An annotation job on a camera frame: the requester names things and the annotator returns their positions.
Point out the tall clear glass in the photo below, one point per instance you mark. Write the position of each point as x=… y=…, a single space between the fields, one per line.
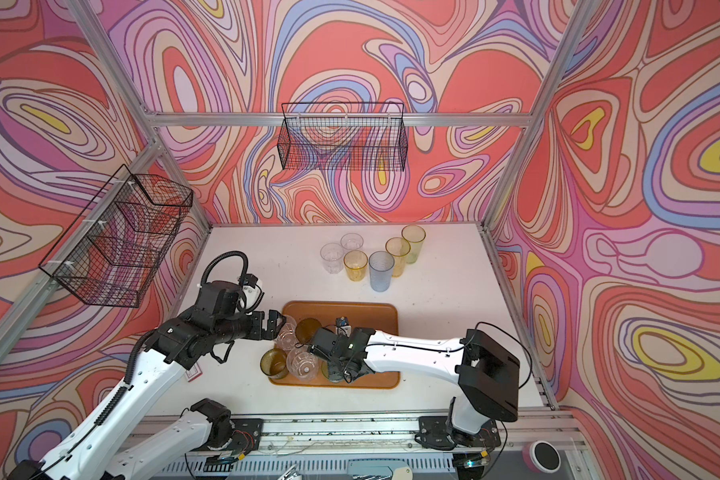
x=332 y=255

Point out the black wire basket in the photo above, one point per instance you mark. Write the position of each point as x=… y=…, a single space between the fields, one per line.
x=123 y=245
x=343 y=136

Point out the clear glass back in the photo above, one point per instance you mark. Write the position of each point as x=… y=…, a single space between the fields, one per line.
x=302 y=364

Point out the pale green glass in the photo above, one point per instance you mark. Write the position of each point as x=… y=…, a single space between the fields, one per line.
x=331 y=372

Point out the clear faceted glass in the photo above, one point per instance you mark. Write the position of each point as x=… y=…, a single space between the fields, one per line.
x=286 y=339

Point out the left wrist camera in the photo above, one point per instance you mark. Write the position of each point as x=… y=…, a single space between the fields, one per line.
x=252 y=292

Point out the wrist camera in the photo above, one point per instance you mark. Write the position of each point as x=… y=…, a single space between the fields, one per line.
x=343 y=327
x=252 y=292

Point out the black wire basket left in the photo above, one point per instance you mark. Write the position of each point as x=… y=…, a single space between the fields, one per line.
x=123 y=245

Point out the tall light green glass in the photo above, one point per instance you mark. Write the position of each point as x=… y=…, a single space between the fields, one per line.
x=415 y=235

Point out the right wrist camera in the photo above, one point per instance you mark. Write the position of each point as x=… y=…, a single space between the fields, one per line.
x=343 y=327

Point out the short amber textured glass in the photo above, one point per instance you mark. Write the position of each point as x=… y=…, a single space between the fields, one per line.
x=273 y=364

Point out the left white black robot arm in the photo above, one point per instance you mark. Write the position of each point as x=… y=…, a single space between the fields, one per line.
x=89 y=451

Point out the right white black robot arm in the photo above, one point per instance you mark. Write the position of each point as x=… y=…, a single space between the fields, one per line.
x=487 y=374

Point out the tall yellow glass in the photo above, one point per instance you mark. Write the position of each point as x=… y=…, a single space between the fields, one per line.
x=398 y=248

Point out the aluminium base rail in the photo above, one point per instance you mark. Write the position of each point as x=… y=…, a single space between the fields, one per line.
x=390 y=434

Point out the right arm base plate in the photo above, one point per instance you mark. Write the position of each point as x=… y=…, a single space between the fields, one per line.
x=436 y=433

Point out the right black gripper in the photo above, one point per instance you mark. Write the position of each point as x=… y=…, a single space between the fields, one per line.
x=348 y=377

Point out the pink tape roll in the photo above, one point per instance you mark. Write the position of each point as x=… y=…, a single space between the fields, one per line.
x=542 y=457

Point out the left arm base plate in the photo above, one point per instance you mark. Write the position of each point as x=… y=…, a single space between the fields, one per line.
x=237 y=435

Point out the black wire basket back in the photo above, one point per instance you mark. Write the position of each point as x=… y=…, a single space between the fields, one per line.
x=343 y=136

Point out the small red white card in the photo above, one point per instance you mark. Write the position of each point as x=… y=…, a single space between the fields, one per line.
x=193 y=372

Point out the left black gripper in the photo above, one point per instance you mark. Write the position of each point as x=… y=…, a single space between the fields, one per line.
x=258 y=331

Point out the brown plastic tray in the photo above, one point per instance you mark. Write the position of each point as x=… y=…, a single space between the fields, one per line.
x=379 y=316

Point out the tall olive textured glass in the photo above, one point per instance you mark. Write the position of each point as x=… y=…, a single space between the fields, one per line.
x=306 y=329

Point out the blue textured glass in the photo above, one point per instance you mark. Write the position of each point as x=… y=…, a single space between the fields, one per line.
x=381 y=267

